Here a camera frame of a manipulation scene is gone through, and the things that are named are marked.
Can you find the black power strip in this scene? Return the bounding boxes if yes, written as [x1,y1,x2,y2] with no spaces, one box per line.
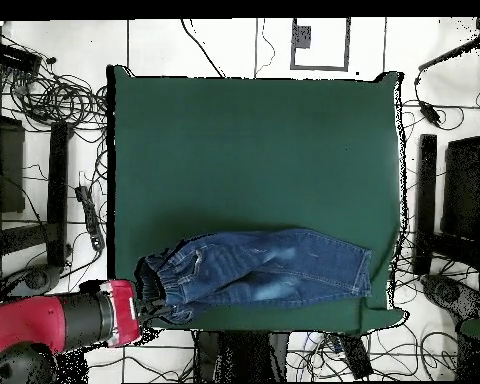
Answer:
[74,184,106,252]
[335,331,375,381]

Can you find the blue denim jeans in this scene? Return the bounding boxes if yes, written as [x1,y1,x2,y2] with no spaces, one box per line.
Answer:
[133,227,374,325]

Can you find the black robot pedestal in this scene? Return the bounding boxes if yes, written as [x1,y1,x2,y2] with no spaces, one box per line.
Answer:
[193,329,291,383]

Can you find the black power adapter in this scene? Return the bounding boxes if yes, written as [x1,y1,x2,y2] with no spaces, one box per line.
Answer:
[418,100,442,126]

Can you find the dark green table cloth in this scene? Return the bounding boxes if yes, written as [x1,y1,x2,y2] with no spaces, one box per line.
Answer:
[105,64,409,339]

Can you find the tangle of black cables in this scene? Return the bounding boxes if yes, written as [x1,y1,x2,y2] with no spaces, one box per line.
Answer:
[7,67,109,129]

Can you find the black network box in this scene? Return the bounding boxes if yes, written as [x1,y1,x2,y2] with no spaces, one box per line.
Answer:
[0,40,43,77]

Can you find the black long beam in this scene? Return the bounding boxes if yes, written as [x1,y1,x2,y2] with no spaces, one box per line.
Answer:
[413,133,438,276]
[46,121,74,268]

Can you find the black flat panel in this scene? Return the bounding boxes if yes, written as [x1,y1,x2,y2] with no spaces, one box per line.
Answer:
[0,113,26,214]
[440,135,480,241]

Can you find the small black block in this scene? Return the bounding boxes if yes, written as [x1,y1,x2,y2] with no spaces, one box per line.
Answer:
[292,24,312,50]

